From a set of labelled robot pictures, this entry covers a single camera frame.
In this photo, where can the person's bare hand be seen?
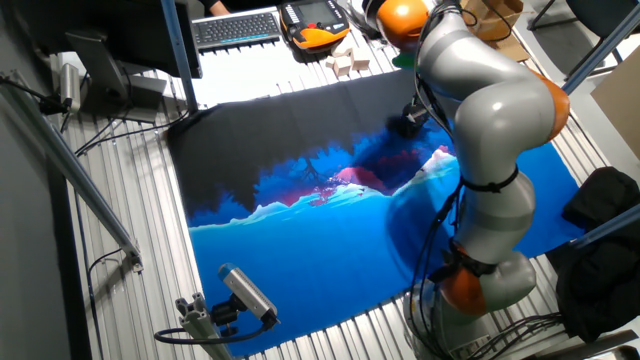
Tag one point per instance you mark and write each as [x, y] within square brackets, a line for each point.
[219, 8]

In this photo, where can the silver and orange robot arm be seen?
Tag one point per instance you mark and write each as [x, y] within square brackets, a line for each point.
[500, 115]

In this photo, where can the black mesh pen holder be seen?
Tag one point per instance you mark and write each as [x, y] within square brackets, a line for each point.
[400, 127]

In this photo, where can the black computer keyboard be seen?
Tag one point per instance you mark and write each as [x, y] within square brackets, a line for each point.
[235, 29]

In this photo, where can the orange and black teach pendant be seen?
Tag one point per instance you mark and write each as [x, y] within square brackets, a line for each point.
[315, 12]

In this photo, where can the black computer monitor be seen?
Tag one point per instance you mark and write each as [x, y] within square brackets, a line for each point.
[100, 30]

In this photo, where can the small wooden block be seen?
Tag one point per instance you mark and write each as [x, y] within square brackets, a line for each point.
[330, 62]

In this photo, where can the pale wooden block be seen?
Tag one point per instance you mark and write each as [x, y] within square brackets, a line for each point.
[342, 51]

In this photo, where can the silver monitor stand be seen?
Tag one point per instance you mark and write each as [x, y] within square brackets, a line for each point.
[97, 65]

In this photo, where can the medium wooden cube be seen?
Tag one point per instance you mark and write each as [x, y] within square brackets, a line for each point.
[342, 66]

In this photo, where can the black round fan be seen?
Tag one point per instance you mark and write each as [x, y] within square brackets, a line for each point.
[369, 15]

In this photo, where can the pale wooden blocks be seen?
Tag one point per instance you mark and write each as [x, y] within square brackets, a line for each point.
[360, 60]

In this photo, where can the silver cylinder device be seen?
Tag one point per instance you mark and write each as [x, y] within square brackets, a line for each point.
[70, 87]

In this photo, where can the landscape print cloth mat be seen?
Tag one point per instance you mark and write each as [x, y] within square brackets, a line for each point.
[300, 260]

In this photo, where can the brown cardboard box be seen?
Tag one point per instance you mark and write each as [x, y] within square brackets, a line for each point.
[500, 15]

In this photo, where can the short aluminium profile piece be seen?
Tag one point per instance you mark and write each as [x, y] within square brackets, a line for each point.
[197, 325]

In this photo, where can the black ribbon tie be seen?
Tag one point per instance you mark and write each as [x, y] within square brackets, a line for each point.
[470, 262]

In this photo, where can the dark office chair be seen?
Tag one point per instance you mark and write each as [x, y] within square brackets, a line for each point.
[600, 15]

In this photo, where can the beige board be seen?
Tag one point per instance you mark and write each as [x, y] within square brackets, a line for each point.
[620, 110]

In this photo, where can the black jacket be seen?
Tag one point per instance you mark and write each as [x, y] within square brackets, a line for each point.
[600, 280]

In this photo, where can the aluminium frame bar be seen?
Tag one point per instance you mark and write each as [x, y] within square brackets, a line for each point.
[600, 47]
[65, 160]
[177, 55]
[610, 225]

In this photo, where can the silver camera with blue end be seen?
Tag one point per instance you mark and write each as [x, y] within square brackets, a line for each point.
[247, 290]

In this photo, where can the black camera ball mount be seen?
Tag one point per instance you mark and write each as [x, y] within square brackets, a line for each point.
[225, 314]

